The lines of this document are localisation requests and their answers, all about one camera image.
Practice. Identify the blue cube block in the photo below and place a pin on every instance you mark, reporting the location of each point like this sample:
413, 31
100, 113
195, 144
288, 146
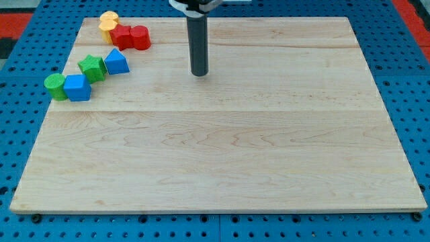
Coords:
77, 88

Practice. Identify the green cylinder block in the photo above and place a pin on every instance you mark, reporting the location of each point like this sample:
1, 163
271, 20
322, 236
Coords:
54, 83

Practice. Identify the red star block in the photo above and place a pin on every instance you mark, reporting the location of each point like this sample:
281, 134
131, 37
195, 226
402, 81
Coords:
121, 37

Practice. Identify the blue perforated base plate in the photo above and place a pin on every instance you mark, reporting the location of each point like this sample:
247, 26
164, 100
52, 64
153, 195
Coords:
398, 65

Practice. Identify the green star block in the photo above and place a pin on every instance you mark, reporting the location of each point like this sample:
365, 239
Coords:
93, 67

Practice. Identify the red cylinder block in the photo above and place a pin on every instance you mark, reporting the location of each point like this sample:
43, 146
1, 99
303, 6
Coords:
140, 37

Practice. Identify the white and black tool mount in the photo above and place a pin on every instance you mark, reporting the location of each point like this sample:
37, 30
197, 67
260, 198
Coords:
195, 8

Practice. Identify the yellow cylinder block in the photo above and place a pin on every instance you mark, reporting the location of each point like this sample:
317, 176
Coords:
109, 15

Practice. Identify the blue triangle block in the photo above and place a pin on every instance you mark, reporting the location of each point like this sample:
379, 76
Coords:
116, 62

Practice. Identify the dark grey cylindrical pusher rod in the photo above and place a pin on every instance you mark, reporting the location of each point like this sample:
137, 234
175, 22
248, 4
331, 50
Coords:
197, 31

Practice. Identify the wooden board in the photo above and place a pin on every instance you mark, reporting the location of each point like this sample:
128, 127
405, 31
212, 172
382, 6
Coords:
288, 121

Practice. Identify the yellow pentagon block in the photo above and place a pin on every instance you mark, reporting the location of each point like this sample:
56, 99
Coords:
105, 27

